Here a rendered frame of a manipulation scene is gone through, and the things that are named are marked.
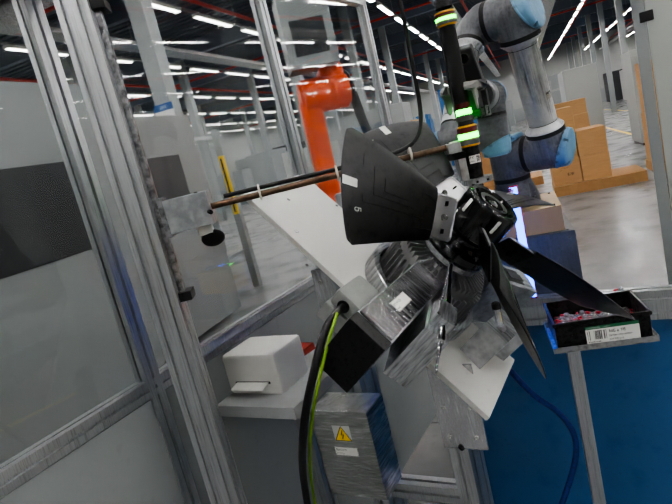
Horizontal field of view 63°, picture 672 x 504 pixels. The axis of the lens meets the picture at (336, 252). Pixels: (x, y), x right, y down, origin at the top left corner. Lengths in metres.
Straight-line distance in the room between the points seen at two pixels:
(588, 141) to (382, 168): 7.77
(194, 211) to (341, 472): 0.68
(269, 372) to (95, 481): 0.43
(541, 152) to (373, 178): 0.90
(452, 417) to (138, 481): 0.70
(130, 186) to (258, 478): 0.90
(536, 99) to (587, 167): 7.01
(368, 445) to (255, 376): 0.33
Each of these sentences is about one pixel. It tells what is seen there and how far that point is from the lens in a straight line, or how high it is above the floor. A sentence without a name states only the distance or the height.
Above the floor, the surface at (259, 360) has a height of 0.95.
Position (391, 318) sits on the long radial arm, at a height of 1.11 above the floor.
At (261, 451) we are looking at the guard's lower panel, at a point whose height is 0.63.
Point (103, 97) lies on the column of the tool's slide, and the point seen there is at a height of 1.61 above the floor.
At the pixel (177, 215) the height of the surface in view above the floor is 1.35.
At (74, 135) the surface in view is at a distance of 1.32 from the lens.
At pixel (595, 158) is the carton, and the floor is 0.43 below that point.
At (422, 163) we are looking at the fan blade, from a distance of 1.26.
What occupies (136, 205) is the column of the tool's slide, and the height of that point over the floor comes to 1.39.
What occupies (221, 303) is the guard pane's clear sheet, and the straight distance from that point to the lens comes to 1.54.
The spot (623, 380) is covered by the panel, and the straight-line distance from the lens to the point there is 1.77.
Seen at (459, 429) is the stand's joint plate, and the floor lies 0.76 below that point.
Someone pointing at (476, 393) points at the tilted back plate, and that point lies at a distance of 1.17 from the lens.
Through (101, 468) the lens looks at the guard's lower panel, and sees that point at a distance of 1.30.
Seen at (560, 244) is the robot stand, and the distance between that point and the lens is 1.82.
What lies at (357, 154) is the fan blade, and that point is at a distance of 1.00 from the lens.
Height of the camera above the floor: 1.40
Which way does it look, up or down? 10 degrees down
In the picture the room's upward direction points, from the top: 14 degrees counter-clockwise
